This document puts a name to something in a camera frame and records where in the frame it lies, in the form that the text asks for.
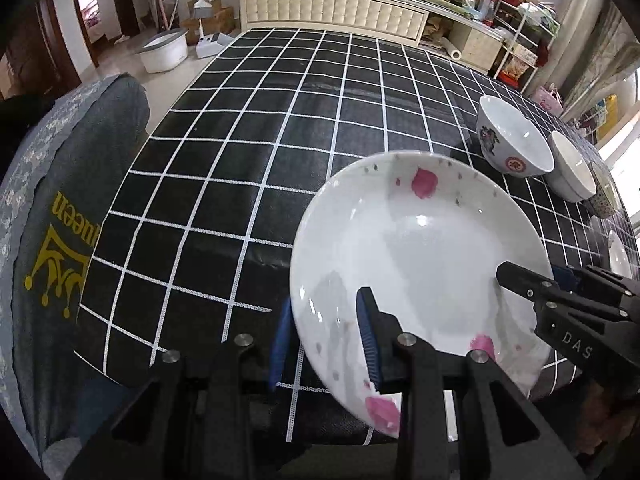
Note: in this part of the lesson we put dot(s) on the plain white bowl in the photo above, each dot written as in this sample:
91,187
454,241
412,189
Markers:
570,160

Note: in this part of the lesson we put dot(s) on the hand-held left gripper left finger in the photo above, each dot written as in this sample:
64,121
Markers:
281,345

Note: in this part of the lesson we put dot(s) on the white bowl with red print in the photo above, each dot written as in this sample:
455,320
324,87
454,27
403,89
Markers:
505,125

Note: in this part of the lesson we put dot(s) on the cardboard box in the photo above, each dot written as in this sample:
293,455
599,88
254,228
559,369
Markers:
217,20

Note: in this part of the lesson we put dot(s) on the cream tufted cabinet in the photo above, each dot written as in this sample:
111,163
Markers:
325,10

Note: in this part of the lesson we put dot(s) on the white box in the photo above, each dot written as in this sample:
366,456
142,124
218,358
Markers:
210,46

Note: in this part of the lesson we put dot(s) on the patterned bowl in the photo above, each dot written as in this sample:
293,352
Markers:
605,195

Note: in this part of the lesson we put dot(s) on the plain white plate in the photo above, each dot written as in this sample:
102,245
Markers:
619,255

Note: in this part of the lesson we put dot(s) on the cream drawer unit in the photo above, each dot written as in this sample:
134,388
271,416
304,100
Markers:
475,42

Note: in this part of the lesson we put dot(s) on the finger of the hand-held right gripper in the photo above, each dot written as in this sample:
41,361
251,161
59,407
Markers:
564,278
520,277

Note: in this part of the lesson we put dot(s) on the grey curtain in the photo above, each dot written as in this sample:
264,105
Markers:
605,60

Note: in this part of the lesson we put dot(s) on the pink bag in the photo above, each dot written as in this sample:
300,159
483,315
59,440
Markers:
547,102

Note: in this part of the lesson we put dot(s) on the white paper roll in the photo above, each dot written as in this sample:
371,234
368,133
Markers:
452,49

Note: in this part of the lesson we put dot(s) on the grey chair with gold print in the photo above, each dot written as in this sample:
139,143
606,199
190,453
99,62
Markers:
60,170

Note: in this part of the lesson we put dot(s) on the white plastic tub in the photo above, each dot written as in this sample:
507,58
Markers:
162,55

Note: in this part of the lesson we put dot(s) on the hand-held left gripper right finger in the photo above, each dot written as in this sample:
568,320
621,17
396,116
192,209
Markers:
370,345

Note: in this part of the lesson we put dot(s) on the white plate with pink petals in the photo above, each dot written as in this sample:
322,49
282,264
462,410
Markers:
425,240

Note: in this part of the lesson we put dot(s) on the black checkered tablecloth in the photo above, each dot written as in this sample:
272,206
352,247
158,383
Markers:
250,135

